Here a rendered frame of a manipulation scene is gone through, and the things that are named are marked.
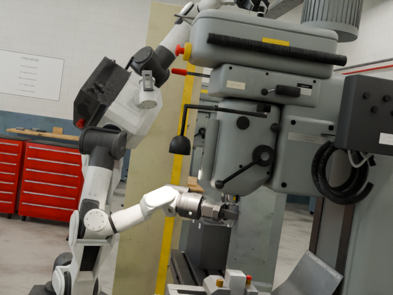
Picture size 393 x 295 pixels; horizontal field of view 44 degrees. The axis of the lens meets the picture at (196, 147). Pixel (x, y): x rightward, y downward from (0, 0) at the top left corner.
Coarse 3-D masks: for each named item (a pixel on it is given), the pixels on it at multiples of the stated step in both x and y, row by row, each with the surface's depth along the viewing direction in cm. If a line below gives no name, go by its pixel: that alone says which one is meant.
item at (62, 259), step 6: (66, 252) 255; (60, 258) 249; (66, 258) 246; (72, 258) 246; (54, 264) 249; (60, 264) 243; (66, 264) 242; (48, 282) 254; (36, 288) 249; (42, 288) 250; (48, 288) 246; (30, 294) 240; (36, 294) 241; (42, 294) 242; (48, 294) 243; (54, 294) 243; (102, 294) 253
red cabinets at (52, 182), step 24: (0, 144) 593; (24, 144) 608; (48, 144) 594; (72, 144) 643; (0, 168) 595; (24, 168) 596; (48, 168) 595; (72, 168) 596; (0, 192) 596; (24, 192) 596; (48, 192) 597; (72, 192) 597; (24, 216) 603; (48, 216) 600
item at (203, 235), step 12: (192, 228) 212; (204, 228) 197; (216, 228) 198; (228, 228) 199; (192, 240) 210; (204, 240) 197; (216, 240) 198; (228, 240) 200; (192, 252) 208; (204, 252) 197; (216, 252) 199; (204, 264) 198; (216, 264) 199
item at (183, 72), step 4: (172, 68) 171; (176, 68) 171; (172, 72) 171; (176, 72) 171; (180, 72) 171; (184, 72) 171; (188, 72) 172; (192, 72) 172; (200, 76) 173; (204, 76) 173; (208, 76) 173
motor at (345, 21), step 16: (304, 0) 168; (320, 0) 160; (336, 0) 158; (352, 0) 159; (304, 16) 166; (320, 16) 160; (336, 16) 158; (352, 16) 160; (336, 32) 160; (352, 32) 160
